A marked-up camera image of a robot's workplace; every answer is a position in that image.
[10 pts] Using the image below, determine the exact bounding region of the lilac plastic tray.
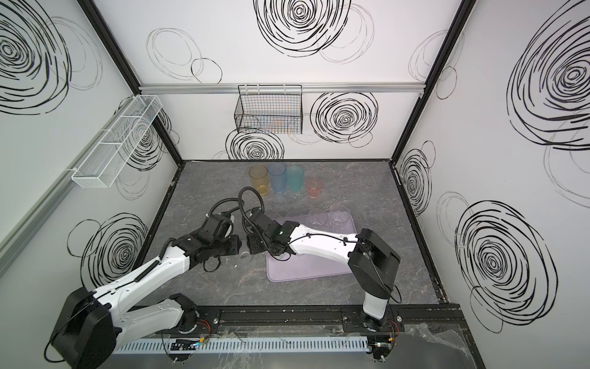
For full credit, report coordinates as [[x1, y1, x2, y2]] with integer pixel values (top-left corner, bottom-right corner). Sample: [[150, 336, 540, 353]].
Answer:
[[267, 213, 357, 283]]

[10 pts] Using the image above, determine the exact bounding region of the yellow tall glass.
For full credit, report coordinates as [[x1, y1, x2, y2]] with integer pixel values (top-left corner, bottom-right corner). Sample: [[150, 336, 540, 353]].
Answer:
[[248, 165, 269, 196]]

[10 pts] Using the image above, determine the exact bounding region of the white slotted cable duct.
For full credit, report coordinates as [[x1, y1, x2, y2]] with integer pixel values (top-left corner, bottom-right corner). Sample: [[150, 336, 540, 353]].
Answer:
[[115, 337, 370, 355]]

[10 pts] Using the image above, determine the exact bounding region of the white mesh shelf basket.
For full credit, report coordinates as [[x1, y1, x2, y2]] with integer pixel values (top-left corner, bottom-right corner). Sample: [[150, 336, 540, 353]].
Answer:
[[72, 95, 163, 189]]

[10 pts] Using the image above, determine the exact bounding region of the teal tall glass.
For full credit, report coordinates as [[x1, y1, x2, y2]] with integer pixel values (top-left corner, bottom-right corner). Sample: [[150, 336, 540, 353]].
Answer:
[[287, 165, 304, 192]]

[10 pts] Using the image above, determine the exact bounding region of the black wire basket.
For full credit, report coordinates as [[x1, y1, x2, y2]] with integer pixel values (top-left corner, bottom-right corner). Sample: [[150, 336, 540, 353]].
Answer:
[[234, 84, 304, 135]]

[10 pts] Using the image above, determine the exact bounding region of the blue tall glass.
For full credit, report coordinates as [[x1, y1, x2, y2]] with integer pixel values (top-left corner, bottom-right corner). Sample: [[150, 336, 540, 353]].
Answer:
[[267, 162, 287, 193]]

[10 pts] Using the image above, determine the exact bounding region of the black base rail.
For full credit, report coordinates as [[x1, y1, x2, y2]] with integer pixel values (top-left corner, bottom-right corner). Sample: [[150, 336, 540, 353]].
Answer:
[[197, 304, 467, 333]]

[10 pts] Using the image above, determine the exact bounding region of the pink short glass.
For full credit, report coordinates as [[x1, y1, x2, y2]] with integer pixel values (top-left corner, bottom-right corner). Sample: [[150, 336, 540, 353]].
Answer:
[[306, 177, 324, 199]]

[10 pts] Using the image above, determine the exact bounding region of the clear faceted glass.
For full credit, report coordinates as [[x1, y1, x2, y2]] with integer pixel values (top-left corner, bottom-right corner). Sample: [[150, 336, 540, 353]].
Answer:
[[307, 208, 329, 229], [329, 204, 351, 232]]

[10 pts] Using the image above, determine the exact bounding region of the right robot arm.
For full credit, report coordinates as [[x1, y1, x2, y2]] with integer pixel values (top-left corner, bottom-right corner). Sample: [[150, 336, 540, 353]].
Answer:
[[244, 208, 401, 331]]

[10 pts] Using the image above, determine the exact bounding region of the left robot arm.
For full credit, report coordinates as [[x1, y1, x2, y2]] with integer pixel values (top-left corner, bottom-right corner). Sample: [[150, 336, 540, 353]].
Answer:
[[47, 212, 241, 368]]

